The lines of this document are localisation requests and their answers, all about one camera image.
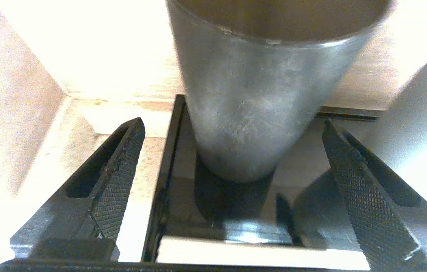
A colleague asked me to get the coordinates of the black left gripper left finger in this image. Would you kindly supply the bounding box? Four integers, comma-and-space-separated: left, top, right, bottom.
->
9, 117, 146, 262

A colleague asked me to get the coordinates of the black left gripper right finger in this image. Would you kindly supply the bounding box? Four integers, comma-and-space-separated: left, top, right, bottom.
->
321, 119, 427, 272

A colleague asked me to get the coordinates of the black plastic cup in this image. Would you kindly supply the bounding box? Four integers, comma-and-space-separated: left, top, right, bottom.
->
165, 0, 393, 184

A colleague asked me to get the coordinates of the black amenity drawer box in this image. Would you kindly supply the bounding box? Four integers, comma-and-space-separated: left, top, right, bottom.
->
141, 94, 381, 264

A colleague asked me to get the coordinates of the light grey plastic cup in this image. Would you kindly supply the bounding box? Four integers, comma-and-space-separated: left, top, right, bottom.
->
365, 30, 427, 220

